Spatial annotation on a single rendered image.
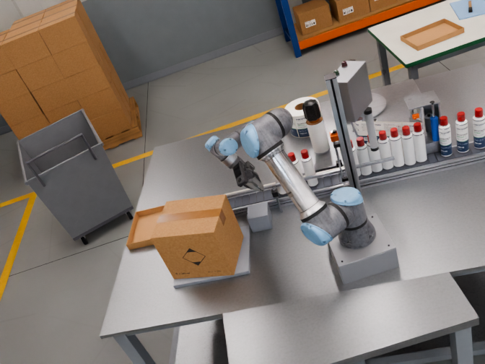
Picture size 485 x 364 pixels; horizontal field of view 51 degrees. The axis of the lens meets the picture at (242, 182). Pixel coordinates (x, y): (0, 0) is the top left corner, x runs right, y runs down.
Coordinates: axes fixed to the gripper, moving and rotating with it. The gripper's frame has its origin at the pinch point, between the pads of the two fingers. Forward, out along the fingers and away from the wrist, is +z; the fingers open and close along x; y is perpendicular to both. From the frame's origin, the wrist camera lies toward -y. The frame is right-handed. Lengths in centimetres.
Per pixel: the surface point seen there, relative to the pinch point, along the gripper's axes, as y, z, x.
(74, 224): 108, -33, 182
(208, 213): -30.9, -20.0, 10.7
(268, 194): 6.4, 6.9, 2.5
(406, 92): 71, 39, -74
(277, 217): -6.0, 14.2, 2.7
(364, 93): -8, -8, -68
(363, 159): 3, 21, -45
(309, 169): 3.2, 8.7, -23.6
